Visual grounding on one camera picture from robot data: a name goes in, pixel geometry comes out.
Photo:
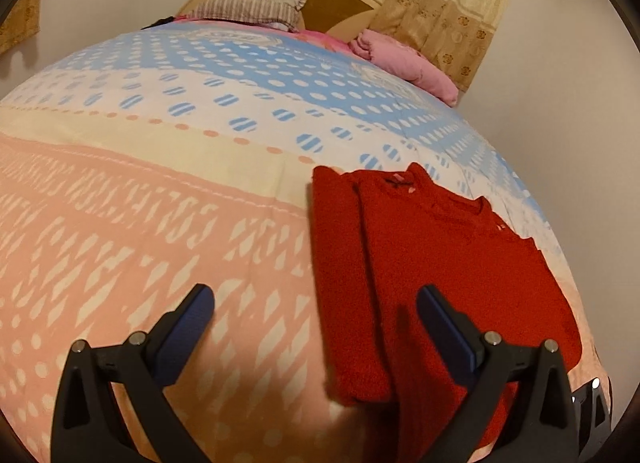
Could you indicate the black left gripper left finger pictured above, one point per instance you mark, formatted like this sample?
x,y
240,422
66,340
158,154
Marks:
x,y
88,423

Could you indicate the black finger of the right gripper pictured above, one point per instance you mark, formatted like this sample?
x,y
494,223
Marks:
x,y
592,417

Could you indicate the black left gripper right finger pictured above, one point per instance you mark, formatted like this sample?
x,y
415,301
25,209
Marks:
x,y
541,425

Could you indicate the red knitted sweater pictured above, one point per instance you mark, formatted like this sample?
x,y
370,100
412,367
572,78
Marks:
x,y
377,238

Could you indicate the pink blue dotted bedsheet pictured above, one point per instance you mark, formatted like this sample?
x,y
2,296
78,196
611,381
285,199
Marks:
x,y
182,155

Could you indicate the pink folded blanket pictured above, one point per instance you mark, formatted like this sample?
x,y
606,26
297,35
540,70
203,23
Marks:
x,y
405,63

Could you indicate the beige curtain at left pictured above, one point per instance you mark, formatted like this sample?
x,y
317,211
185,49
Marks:
x,y
22,23

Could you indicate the black object beside bed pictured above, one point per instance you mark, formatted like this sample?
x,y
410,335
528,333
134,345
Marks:
x,y
160,22

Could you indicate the striped pillow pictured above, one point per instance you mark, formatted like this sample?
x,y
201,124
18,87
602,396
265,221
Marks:
x,y
283,15

